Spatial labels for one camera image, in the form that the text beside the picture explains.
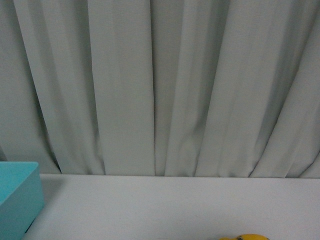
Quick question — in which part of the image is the yellow beetle wind-up toy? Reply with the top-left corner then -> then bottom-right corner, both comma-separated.
219,233 -> 270,240

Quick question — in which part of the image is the grey pleated curtain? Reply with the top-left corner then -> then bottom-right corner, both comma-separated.
0,0 -> 320,178

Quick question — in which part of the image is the turquoise storage box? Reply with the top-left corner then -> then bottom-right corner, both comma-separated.
0,161 -> 44,240

